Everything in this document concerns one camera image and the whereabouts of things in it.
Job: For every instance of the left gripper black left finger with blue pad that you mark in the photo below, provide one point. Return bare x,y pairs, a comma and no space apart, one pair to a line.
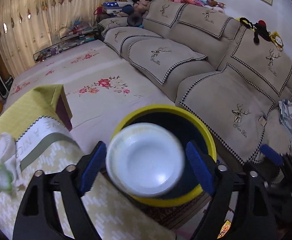
52,206

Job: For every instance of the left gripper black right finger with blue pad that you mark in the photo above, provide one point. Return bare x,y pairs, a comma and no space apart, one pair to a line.
253,217

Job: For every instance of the yellow rimmed black trash bin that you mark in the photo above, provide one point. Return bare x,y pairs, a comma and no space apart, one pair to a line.
186,127

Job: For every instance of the crumpled bottle with green label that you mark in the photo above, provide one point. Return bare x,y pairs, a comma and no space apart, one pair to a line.
10,172

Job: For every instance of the pile of papers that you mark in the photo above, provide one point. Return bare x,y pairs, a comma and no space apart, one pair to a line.
291,119

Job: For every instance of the floral pink floor mat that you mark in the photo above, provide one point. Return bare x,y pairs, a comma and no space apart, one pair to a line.
100,86

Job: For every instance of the beige sofa with deer covers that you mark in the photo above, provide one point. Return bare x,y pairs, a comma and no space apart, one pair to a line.
208,63

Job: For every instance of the yellow monkey plush toy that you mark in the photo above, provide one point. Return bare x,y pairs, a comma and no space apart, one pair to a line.
277,40

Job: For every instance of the low shelf with books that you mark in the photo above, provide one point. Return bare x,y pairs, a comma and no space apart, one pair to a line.
66,43

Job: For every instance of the black red plush toy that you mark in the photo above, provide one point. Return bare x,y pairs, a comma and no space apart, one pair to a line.
259,29

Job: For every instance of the beige patterned curtain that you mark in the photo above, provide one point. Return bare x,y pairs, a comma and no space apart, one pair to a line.
28,26

